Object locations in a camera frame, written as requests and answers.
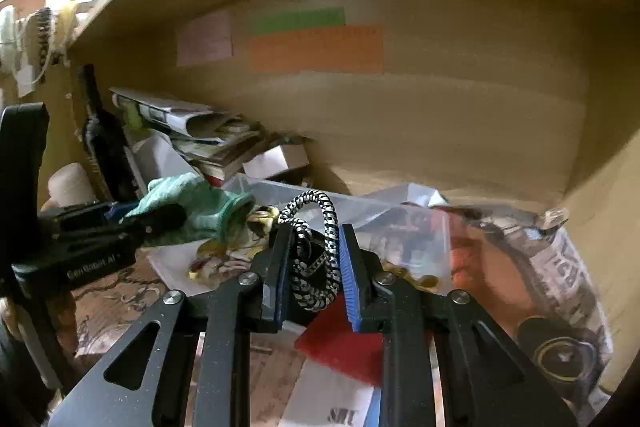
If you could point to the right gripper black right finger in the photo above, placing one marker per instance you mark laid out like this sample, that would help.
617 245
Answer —
443 356

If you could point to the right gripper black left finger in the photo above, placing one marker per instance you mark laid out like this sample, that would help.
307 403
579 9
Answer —
186 361

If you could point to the red velvet pouch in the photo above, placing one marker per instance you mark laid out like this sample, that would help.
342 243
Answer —
330 341

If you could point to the green knitted sock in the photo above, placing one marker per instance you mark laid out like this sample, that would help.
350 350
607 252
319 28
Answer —
191 209

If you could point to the beige roll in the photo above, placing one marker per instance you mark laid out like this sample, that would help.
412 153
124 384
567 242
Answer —
69 186

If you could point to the vintage print brown paper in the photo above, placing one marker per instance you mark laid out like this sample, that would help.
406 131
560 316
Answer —
106 308

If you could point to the floral patterned cloth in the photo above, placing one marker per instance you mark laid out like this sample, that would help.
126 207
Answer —
216 262

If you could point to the black gold-trimmed pouch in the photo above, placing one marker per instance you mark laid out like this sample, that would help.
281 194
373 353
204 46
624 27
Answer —
309 263

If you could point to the rolled newspaper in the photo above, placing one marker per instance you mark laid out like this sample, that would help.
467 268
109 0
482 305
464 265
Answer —
197 121

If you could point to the stack of books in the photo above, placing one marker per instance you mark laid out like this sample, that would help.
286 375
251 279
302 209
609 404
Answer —
224 154

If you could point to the small white card box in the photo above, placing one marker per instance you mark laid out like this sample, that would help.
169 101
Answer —
277 160

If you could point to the pink paper note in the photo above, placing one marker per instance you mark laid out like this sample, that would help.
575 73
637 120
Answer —
204 39

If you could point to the green paper note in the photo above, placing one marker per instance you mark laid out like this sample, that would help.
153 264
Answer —
298 20

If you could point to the orange paper note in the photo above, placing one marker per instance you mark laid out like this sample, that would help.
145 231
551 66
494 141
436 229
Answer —
354 49

